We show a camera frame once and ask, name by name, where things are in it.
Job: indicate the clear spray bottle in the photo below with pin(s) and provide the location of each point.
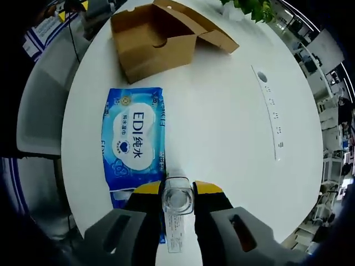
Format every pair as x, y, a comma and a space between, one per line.
177, 199

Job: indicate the blue wet wipes pack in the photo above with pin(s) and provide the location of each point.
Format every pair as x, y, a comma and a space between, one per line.
133, 130

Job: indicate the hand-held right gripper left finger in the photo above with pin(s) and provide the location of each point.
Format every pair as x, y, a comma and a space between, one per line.
124, 235

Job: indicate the white table outlet strip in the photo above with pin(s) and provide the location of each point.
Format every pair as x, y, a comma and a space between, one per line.
270, 110

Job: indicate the potted green plant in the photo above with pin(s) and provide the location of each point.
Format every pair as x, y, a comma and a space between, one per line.
255, 8

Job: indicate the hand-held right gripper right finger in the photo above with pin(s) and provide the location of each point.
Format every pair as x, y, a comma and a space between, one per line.
222, 238

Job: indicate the blue white printed board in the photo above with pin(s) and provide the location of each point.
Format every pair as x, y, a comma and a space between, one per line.
41, 36

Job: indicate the brown cardboard shoe box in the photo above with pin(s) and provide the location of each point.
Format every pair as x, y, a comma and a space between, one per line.
155, 63

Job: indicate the grey office chair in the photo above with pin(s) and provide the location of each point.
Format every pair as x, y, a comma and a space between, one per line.
41, 116

